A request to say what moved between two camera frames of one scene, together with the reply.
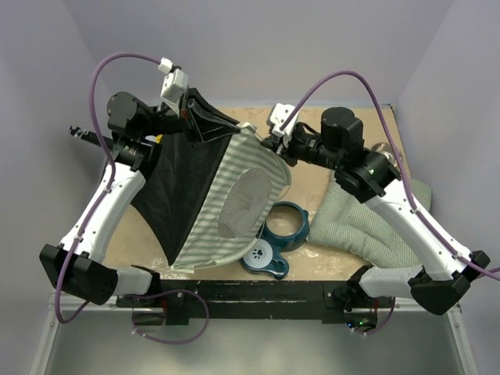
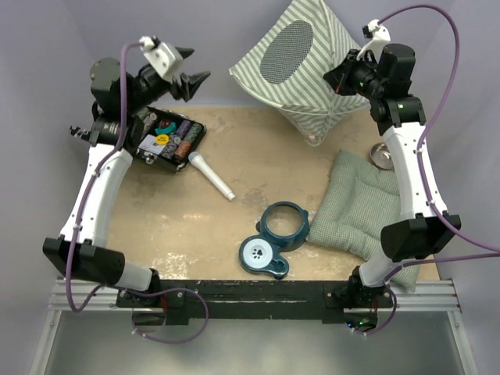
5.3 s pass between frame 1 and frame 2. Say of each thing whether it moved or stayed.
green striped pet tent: moved
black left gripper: moved
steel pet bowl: stayed
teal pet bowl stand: stayed
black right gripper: moved
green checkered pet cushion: stayed
